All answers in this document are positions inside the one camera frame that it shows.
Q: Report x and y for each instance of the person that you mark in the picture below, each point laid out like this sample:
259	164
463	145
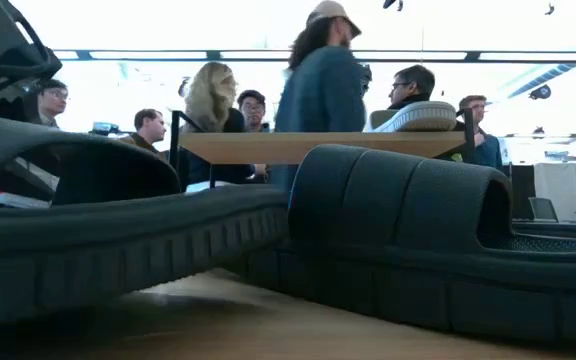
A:
53	102
488	150
148	127
413	85
253	107
323	90
210	95

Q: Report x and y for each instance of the grey office chair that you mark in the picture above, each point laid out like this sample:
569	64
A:
543	210

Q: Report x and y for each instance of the small ceiling fixture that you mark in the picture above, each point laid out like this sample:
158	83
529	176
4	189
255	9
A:
550	10
390	4

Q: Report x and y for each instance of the black cabinet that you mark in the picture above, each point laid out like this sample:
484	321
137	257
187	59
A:
523	192

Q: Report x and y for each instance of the ceiling light track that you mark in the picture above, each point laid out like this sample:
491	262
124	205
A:
213	55

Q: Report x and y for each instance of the wooden shelf with black frame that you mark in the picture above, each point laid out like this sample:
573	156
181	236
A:
293	147

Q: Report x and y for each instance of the dark grey rubber slide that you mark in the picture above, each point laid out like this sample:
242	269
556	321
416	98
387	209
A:
118	250
393	200

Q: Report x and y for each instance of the black ceiling spotlight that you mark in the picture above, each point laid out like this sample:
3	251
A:
184	89
540	92
539	132
367	80

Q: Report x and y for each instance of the blue mat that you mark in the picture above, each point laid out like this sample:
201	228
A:
568	229

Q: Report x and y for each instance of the light grey rubber slide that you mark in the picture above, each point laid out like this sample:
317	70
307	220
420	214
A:
423	120

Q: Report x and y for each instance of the white partition panel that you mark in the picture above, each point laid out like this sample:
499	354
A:
560	185

